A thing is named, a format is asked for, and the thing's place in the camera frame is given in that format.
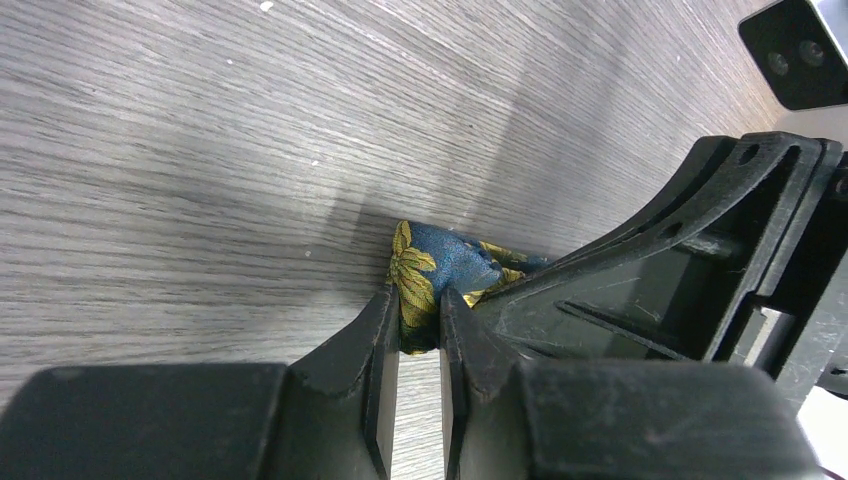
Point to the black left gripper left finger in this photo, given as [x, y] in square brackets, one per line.
[330, 415]

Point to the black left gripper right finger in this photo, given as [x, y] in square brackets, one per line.
[509, 417]

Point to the blue yellow floral tie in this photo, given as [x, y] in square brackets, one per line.
[427, 259]

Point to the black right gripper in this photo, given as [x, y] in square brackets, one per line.
[753, 225]

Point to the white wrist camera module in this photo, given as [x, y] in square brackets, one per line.
[800, 48]

